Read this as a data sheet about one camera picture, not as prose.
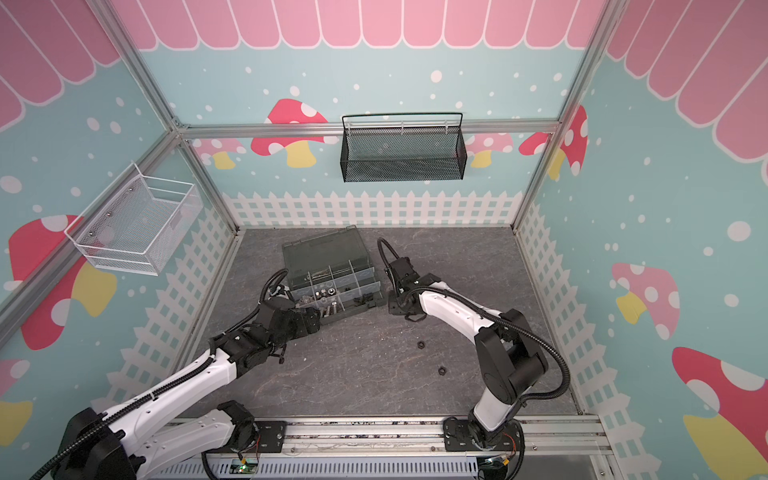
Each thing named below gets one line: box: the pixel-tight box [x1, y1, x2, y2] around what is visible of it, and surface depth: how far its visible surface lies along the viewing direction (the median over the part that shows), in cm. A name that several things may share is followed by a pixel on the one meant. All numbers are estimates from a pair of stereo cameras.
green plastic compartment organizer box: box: [282, 225, 387, 325], surface depth 103 cm
